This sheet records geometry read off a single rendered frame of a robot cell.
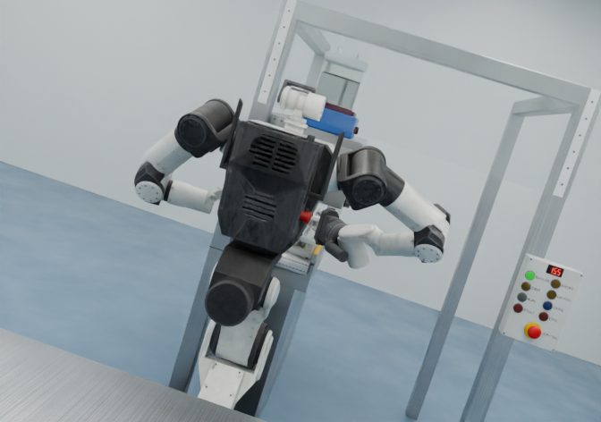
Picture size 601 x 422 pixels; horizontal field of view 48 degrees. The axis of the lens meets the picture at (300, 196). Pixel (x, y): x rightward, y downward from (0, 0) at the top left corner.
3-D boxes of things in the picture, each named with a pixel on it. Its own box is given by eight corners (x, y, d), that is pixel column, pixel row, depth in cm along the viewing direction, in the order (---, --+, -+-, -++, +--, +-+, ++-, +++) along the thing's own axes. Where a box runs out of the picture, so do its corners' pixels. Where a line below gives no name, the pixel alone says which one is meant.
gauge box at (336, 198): (342, 209, 223) (360, 152, 220) (311, 199, 223) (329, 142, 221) (345, 202, 244) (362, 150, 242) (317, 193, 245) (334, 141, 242)
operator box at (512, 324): (554, 352, 206) (584, 274, 203) (501, 334, 208) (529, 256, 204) (550, 346, 212) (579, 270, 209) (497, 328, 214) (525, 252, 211)
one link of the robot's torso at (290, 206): (309, 279, 159) (356, 135, 155) (176, 234, 163) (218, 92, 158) (321, 256, 189) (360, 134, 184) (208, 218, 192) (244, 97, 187)
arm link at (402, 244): (393, 240, 200) (455, 238, 190) (385, 267, 193) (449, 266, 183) (380, 216, 193) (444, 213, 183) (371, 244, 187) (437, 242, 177)
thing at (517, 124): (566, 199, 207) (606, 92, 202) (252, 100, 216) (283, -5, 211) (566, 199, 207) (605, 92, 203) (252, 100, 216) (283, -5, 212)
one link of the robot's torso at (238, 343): (256, 377, 210) (267, 310, 172) (204, 358, 211) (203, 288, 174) (272, 335, 219) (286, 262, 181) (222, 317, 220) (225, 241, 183)
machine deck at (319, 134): (359, 155, 220) (362, 143, 219) (250, 121, 223) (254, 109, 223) (365, 149, 281) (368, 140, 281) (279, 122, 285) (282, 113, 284)
